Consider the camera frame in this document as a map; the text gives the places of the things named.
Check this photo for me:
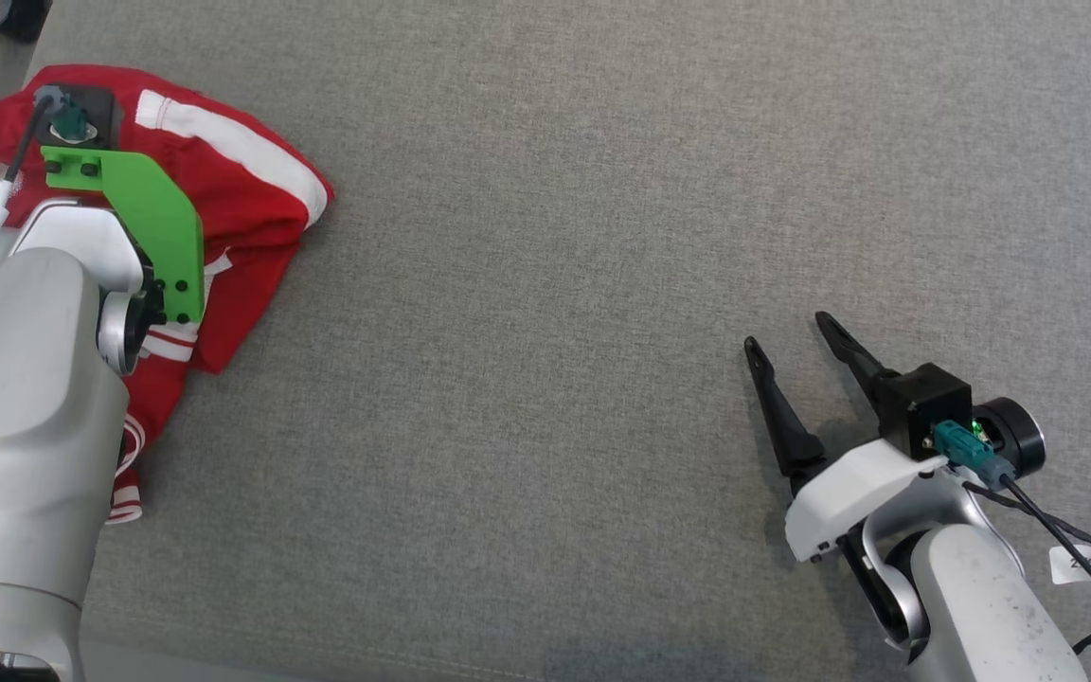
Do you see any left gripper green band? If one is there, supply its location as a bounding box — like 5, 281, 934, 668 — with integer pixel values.
41, 145, 206, 353

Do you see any grey fabric sofa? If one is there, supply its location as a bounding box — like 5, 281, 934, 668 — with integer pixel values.
25, 0, 1091, 682

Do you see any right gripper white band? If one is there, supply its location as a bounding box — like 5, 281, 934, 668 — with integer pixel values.
744, 312, 949, 564

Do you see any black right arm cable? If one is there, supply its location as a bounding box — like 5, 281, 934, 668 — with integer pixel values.
934, 422, 1091, 655

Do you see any white paper cable label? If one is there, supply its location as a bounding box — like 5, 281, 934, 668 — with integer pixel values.
1049, 545, 1091, 607

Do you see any red shorts white side stripe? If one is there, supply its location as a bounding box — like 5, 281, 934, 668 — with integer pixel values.
0, 64, 333, 375

